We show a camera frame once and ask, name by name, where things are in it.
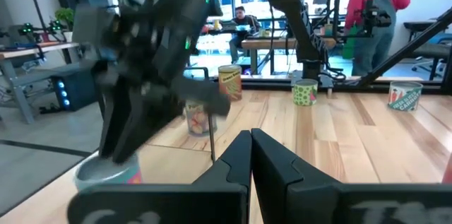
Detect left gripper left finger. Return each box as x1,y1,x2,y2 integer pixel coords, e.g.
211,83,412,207
66,130,254,224

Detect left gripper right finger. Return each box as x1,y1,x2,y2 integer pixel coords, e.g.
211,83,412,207
251,128,452,224

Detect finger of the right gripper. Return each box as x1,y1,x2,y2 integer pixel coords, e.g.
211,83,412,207
100,78,133,163
124,84,183,164

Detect teal can colourful label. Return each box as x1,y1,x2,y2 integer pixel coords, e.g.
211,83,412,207
73,151,143,193

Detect green beans can orange label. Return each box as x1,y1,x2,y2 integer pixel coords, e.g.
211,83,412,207
218,64,243,102

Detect green polka dot can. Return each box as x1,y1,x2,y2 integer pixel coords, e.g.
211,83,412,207
292,78,319,107

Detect sliced carrots can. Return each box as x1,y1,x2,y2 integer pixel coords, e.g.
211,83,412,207
387,81,424,112

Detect black computer blue lights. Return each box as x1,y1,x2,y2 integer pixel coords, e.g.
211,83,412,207
51,70,99,112

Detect person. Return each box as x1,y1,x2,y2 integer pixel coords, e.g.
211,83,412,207
344,0,412,76
228,6,262,65

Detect green potted plant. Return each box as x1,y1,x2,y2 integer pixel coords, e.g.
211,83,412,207
54,7,76,43

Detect wooden bench table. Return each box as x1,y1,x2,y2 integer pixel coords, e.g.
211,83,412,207
241,37,337,76

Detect grey legged wooden desk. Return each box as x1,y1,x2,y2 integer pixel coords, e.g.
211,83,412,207
0,42,81,125

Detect green bag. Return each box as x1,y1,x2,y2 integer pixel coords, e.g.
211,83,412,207
341,25,358,60

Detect black office chair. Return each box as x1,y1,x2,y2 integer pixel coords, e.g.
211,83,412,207
411,33,452,81

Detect black desk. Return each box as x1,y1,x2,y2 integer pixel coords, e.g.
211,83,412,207
403,18,451,41

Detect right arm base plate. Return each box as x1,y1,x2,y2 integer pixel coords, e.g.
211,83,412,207
290,70,335,89

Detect black metal table frame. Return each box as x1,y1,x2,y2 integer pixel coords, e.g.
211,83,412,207
243,6,452,95

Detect black camera rig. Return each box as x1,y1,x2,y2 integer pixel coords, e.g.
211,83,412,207
355,0,393,37

